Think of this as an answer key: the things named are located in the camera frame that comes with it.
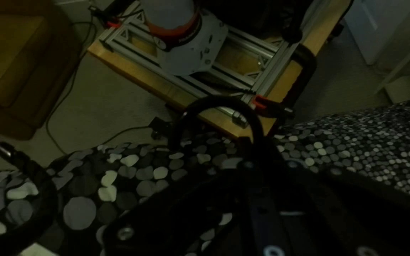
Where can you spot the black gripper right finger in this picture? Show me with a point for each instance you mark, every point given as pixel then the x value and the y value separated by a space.
pixel 272 166

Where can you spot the dotted bunk mattress cover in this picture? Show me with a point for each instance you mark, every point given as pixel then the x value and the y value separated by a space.
pixel 78 214

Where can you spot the black grey-dotted bedspread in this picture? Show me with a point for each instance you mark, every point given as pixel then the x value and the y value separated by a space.
pixel 356 143

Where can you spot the yellow-brown armchair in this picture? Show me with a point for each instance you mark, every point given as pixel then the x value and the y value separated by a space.
pixel 20 62

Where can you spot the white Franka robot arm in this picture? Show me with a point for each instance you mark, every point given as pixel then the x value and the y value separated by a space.
pixel 169 12

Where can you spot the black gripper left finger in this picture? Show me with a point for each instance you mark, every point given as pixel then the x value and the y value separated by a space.
pixel 252 166

